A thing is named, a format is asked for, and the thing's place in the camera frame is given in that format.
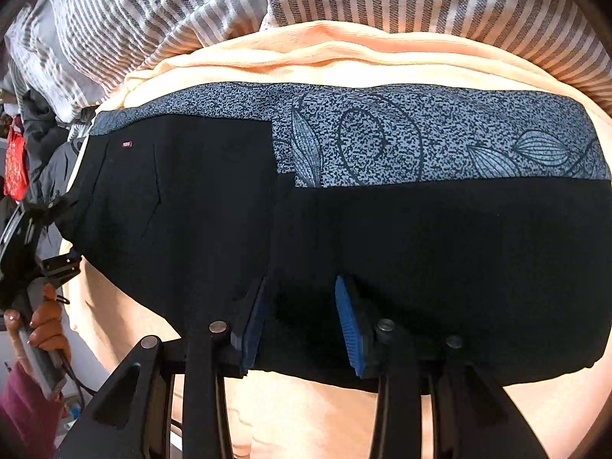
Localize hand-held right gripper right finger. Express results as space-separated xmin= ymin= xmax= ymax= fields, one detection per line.
xmin=335 ymin=275 xmax=546 ymax=459

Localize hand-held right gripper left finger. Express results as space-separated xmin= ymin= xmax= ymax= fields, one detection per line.
xmin=57 ymin=275 xmax=269 ymax=459

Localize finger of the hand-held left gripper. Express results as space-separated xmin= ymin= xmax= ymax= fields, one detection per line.
xmin=45 ymin=192 xmax=80 ymax=217
xmin=41 ymin=253 xmax=83 ymax=279

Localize black pants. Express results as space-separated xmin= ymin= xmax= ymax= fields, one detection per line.
xmin=57 ymin=112 xmax=612 ymax=389

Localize person's left forearm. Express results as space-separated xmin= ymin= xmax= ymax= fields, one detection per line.
xmin=0 ymin=360 xmax=66 ymax=459

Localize person's left hand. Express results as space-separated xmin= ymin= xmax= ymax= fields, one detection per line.
xmin=4 ymin=284 xmax=72 ymax=372

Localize grey clothing pile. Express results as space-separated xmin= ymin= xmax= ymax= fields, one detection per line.
xmin=21 ymin=88 xmax=90 ymax=207

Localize red bag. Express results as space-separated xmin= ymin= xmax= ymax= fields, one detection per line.
xmin=4 ymin=123 xmax=28 ymax=202

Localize peach blanket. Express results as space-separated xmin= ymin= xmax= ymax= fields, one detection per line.
xmin=62 ymin=19 xmax=612 ymax=459

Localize grey striped duvet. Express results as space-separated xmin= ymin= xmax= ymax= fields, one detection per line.
xmin=5 ymin=0 xmax=612 ymax=126

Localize blue leaf-patterned cloth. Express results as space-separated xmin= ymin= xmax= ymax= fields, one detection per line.
xmin=88 ymin=81 xmax=611 ymax=190

